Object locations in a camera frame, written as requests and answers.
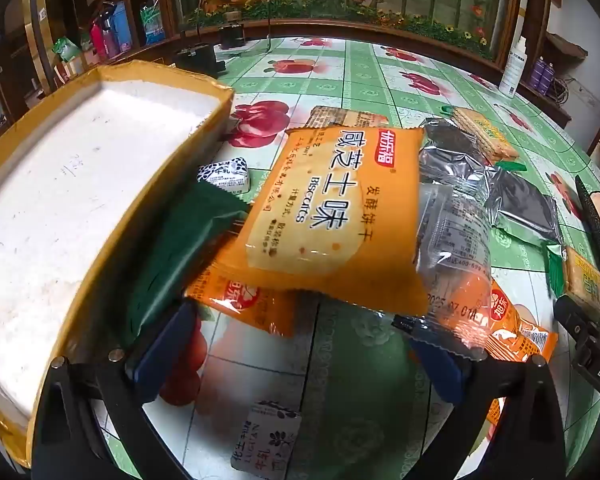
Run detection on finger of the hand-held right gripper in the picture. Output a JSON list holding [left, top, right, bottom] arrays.
[[553, 297, 600, 357]]

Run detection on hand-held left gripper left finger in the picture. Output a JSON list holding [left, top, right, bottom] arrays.
[[30, 300, 201, 480]]

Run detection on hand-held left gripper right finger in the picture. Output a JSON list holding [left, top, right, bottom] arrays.
[[390, 312, 568, 480]]

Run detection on square green-edged cracker packet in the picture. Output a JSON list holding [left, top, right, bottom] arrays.
[[545, 242, 600, 311]]

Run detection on small orange snack packet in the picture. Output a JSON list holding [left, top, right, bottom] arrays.
[[482, 280, 559, 428], [185, 265, 296, 338]]

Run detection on dark silver-edged snack packet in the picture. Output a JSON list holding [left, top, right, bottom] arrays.
[[482, 167, 566, 253]]

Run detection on clear plastic snack packet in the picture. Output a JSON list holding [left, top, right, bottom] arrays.
[[415, 185, 493, 361]]

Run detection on white blue-patterned candy packet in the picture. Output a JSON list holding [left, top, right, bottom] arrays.
[[230, 400, 303, 480], [196, 156, 252, 196]]

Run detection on large orange biscuit packet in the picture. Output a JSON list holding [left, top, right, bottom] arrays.
[[227, 126, 431, 317]]

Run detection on yellow-rimmed white foam tray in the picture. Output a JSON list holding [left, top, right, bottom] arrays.
[[0, 60, 236, 468]]

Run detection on long green-ended cracker packet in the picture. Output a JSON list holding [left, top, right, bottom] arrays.
[[442, 106, 528, 171]]

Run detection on tan text-printed biscuit packet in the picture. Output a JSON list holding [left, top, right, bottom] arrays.
[[307, 106, 388, 131]]

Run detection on black slim textured object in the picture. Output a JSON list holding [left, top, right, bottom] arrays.
[[574, 175, 600, 283]]

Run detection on dark green snack packet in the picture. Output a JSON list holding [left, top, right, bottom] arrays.
[[122, 182, 251, 346]]

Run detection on white spray bottle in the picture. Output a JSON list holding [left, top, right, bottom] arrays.
[[497, 37, 528, 98]]

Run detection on black clamp device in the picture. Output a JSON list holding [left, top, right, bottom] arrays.
[[174, 42, 228, 78]]

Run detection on dark wooden display cabinet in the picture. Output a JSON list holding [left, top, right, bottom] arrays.
[[0, 0, 588, 131]]

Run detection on green white packet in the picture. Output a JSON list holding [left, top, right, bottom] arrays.
[[52, 37, 81, 63]]

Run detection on red bottle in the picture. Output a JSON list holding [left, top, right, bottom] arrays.
[[90, 17, 108, 58]]

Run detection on blue bottle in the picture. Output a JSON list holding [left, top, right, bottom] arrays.
[[112, 2, 133, 53]]

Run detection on green blue packet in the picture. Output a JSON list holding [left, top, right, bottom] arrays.
[[140, 2, 166, 45]]

